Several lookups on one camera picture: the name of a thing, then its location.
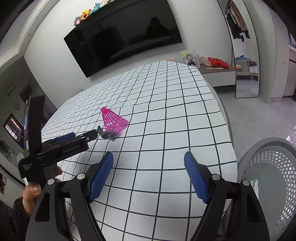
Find pink plastic shuttlecock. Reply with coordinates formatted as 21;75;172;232
101;106;129;135

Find baby wipes packet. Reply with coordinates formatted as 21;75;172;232
250;178;259;199

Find person's left hand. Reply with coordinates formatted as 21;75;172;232
23;165;63;216

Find white grid tablecloth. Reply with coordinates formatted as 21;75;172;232
42;61;237;240

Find grey perforated laundry basket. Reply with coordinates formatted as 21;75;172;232
237;137;295;240

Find low grey tv cabinet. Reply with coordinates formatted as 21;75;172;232
199;64;236;87

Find red bag on cabinet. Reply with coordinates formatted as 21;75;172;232
199;56;229;69

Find plush toys on television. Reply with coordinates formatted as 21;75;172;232
74;0;113;27

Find framed child photo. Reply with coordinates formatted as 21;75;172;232
180;50;200;68

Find tall standing mirror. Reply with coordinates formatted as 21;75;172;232
218;1;259;98

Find black wall television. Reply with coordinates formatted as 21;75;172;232
64;0;182;78

